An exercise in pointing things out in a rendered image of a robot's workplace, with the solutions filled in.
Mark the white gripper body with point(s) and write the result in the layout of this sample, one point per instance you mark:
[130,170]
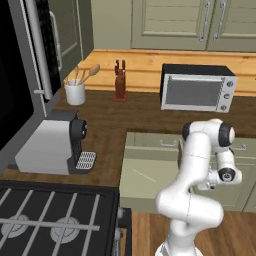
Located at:
[209,181]

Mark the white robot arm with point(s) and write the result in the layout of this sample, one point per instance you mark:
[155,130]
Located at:
[195,166]

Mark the green drawer front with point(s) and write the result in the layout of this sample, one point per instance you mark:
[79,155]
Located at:
[245,146]

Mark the open green drawer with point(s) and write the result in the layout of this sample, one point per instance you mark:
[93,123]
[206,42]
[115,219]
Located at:
[146,173]

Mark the green lower cupboard door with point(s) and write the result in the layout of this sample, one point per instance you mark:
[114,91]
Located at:
[245,196]

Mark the silver toaster oven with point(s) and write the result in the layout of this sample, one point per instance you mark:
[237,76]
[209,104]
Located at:
[196,90]

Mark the silver hob knob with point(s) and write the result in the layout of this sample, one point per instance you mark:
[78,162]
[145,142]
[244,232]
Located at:
[117,235]
[120,212]

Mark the brown knife block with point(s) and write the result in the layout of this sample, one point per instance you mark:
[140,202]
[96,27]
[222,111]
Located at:
[120,87]

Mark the black gas hob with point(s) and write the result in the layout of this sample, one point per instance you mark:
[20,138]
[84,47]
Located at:
[56,220]

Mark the white utensil pot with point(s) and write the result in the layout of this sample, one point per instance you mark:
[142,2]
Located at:
[75,94]

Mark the green upper cupboard door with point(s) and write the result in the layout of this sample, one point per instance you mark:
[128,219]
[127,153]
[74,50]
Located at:
[238,23]
[170,23]

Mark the large wooden spoon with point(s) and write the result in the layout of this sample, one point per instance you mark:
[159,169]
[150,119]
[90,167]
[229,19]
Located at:
[91,71]

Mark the grey coffee machine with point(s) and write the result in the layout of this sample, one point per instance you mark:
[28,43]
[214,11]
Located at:
[50,146]

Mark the small wooden spoon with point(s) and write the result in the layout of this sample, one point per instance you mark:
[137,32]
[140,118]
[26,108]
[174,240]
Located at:
[82,76]

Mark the wooden spatula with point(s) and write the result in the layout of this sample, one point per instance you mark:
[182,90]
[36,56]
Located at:
[76,74]

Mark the tall green cupboard door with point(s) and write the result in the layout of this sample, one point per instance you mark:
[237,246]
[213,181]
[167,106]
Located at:
[71,33]

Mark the black and grey fridge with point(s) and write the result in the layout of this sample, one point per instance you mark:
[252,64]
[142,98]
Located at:
[16,73]

